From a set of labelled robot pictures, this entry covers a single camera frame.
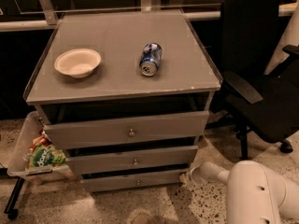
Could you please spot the grey drawer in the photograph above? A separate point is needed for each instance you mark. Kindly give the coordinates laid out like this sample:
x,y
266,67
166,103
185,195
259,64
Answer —
x,y
131,160
133,181
127,130

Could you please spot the black cart leg with caster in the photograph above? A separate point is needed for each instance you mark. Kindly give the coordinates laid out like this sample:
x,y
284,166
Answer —
x,y
10,209

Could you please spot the grey bottom drawer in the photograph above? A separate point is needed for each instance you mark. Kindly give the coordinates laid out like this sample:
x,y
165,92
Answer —
x,y
133,181

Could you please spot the clear plastic side bin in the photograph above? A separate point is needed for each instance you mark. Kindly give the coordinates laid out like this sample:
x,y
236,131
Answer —
x,y
18,164

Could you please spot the green snack bag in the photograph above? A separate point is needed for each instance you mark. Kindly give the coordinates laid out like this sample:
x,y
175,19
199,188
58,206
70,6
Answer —
x,y
45,156

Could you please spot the grey drawer cabinet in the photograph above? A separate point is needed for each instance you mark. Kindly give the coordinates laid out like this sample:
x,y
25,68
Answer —
x,y
116,89

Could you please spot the grey top drawer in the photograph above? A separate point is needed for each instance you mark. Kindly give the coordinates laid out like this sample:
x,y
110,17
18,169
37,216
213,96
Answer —
x,y
127,130

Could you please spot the blue soda can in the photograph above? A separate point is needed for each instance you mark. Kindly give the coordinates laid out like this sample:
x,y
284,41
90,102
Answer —
x,y
150,59

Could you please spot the grey middle drawer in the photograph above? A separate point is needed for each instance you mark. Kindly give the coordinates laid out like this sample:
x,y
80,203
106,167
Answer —
x,y
131,160

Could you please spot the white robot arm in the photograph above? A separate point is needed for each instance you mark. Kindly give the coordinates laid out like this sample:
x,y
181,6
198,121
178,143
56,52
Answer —
x,y
255,194

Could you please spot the metal rail with brackets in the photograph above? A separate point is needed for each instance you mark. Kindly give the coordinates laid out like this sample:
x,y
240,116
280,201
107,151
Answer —
x,y
30,15

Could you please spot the red snack bag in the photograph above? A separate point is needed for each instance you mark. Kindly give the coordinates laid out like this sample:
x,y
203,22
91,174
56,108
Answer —
x,y
41,139

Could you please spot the white paper bowl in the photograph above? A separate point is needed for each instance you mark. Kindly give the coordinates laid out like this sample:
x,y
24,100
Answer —
x,y
77,63

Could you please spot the black office chair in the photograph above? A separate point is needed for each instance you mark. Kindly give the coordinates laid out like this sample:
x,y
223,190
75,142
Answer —
x,y
257,102

